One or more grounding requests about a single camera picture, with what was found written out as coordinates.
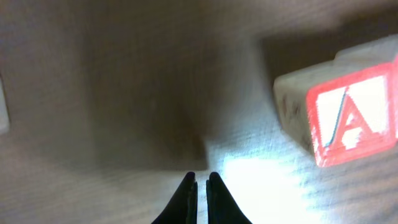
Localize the red A block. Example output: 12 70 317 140
273 62 397 167

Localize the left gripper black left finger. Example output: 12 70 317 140
152 172 198 224

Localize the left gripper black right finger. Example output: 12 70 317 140
206 172 251 224

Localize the green N block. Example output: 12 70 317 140
0 78 10 134

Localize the red I block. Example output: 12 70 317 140
334 34 397 138

